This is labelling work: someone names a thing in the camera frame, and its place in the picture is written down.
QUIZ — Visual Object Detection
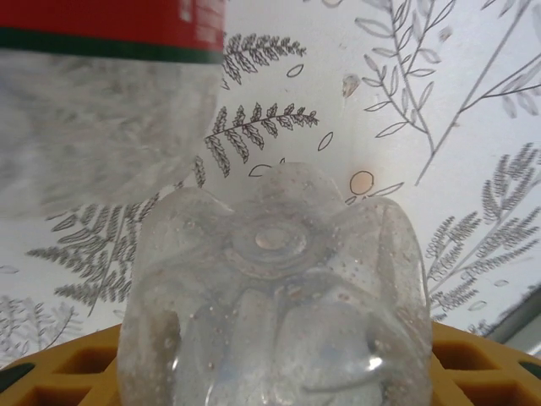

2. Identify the aluminium profile frame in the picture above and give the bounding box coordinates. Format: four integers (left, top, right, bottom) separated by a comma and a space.
485, 285, 541, 359

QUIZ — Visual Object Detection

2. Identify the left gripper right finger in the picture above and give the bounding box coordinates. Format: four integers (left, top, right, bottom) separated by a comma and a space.
429, 323, 541, 406

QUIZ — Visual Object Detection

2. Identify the red label bottle red cap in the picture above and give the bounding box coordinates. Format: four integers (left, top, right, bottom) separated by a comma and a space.
0, 0, 229, 219

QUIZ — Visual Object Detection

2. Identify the red label cola bottle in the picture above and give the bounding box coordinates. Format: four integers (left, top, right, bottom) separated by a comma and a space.
119, 162, 434, 406

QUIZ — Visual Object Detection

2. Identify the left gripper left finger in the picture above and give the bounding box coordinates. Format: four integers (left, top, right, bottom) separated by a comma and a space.
0, 323, 128, 406

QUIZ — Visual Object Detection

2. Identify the floral tablecloth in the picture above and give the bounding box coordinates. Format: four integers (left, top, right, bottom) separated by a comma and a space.
0, 0, 541, 369

